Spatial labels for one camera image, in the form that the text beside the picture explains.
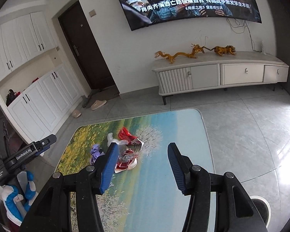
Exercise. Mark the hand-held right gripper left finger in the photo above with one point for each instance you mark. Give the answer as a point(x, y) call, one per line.
point(108, 169)

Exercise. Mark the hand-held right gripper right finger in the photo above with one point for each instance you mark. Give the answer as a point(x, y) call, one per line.
point(178, 169)

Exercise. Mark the red and white wrapper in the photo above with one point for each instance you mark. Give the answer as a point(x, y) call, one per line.
point(127, 164)

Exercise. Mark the purple wrapper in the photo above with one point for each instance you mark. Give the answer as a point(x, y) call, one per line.
point(95, 152)

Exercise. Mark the white plastic wrapper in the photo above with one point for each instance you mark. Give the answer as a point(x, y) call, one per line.
point(111, 139)

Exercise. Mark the dark and white wrapper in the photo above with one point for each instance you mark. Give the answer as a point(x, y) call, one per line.
point(136, 143)

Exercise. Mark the white trash bin black liner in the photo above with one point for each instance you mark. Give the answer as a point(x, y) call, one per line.
point(261, 204)

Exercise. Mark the person's left hand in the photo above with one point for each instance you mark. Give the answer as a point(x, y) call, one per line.
point(29, 188)

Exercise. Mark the beige slipper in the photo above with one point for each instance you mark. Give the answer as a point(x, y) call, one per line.
point(76, 113)
point(98, 105)

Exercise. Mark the black handbag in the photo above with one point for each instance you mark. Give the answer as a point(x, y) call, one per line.
point(11, 96)

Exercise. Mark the grey shoe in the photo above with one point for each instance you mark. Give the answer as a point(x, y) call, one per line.
point(87, 100)

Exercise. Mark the grey door mat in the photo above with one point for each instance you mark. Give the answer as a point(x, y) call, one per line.
point(104, 91)

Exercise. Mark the golden dragon figurine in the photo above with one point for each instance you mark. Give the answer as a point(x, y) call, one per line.
point(177, 55)

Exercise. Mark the white television stand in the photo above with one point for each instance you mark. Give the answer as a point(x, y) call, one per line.
point(241, 71)

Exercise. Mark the dark brown door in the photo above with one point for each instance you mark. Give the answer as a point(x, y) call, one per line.
point(87, 48)

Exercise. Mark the golden tiger figurine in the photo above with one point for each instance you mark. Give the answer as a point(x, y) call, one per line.
point(222, 50)

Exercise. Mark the white power strip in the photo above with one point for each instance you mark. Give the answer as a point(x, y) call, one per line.
point(263, 47)

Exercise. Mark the white wall cabinets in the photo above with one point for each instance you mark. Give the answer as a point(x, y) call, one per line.
point(38, 96)

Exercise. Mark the beige wall switch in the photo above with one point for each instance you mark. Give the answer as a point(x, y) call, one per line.
point(92, 13)

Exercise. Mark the wall-mounted television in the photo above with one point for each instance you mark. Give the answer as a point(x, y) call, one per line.
point(188, 0)

